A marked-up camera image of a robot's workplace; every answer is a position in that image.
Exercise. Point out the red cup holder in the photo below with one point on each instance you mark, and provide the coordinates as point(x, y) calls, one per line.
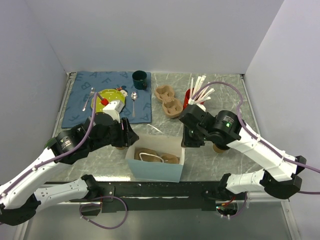
point(186, 98)

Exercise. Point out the dark green mug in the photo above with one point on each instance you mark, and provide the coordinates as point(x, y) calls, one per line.
point(139, 78)

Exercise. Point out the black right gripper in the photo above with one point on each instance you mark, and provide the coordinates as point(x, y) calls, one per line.
point(186, 142)

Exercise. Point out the brown paper cup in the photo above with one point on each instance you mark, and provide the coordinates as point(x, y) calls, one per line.
point(219, 150)

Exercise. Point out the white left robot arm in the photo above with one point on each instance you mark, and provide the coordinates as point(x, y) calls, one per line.
point(24, 196)

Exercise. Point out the silver fork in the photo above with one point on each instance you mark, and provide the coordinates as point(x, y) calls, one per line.
point(92, 92)

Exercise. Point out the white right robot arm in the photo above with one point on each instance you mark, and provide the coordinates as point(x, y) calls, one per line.
point(279, 171)

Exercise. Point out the yellow-green dotted plate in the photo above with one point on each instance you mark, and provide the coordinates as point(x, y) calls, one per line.
point(110, 95)

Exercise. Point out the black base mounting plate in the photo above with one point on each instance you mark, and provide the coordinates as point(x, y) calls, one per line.
point(156, 195)

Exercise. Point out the brown pulp cup carrier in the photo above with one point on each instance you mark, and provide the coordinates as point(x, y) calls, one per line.
point(171, 106)

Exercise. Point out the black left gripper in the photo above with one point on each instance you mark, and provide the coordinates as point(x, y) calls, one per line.
point(127, 136)

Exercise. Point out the silver spoon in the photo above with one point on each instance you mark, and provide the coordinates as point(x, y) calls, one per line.
point(134, 97)

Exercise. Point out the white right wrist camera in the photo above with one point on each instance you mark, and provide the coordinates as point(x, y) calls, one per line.
point(200, 105)

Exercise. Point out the blue alphabet cloth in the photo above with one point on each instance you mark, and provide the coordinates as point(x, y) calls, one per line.
point(101, 80)

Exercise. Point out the light blue paper bag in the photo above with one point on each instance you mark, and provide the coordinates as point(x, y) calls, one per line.
point(161, 143)

